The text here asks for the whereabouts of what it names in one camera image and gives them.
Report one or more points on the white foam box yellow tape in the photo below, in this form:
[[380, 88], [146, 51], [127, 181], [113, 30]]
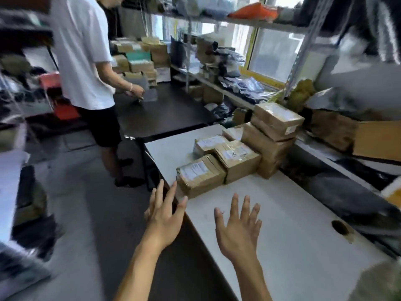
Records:
[[393, 192]]

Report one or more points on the person's left forearm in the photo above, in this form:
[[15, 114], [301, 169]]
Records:
[[138, 275]]

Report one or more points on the small handwritten cardboard box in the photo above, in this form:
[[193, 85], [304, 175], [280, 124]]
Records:
[[332, 130]]

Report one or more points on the black plastic bags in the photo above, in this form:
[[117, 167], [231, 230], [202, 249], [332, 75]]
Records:
[[376, 21]]

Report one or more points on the black paper bags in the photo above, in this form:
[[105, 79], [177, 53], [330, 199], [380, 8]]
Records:
[[178, 53]]

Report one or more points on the black plastic mailer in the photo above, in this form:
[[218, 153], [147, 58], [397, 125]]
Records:
[[219, 110]]

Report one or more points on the olive yellow bag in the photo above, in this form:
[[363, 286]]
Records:
[[300, 94]]

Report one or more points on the large yellow-taped cardboard box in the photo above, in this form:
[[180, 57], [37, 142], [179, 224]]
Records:
[[376, 141]]

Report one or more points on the pile of cardboard parcels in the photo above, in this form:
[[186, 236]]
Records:
[[159, 56], [275, 122]]

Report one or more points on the grey metal shelf rack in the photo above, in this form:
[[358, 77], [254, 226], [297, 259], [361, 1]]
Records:
[[308, 37], [219, 90]]

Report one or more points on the pile of grey mailer bags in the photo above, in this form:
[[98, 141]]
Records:
[[210, 56]]

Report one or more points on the dark grey plastic mailer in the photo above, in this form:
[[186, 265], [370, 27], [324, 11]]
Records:
[[338, 197]]

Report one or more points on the white hanging plastic bag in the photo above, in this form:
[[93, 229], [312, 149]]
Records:
[[349, 56]]

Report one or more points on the pile of grey plastic mailers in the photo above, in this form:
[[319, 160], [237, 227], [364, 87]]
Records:
[[247, 89]]

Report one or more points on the light blue box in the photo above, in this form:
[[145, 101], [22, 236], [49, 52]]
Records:
[[138, 56]]

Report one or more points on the person's left hand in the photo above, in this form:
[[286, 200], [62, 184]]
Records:
[[164, 222]]

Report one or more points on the white plastic bag bundle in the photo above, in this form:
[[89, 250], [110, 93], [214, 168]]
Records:
[[203, 6]]

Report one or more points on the orange plastic mailer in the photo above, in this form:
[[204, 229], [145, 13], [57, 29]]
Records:
[[253, 12]]

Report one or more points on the person's right forearm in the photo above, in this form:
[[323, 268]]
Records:
[[253, 282]]

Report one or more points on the crumpled grey plastic bag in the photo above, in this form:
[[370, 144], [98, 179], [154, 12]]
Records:
[[329, 101]]

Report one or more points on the person's right hand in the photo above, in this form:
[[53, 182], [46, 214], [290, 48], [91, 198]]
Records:
[[239, 238]]

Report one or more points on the green-taped cardboard box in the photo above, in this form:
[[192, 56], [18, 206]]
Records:
[[376, 285]]

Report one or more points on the yellow framed window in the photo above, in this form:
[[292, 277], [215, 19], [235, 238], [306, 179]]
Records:
[[260, 78]]

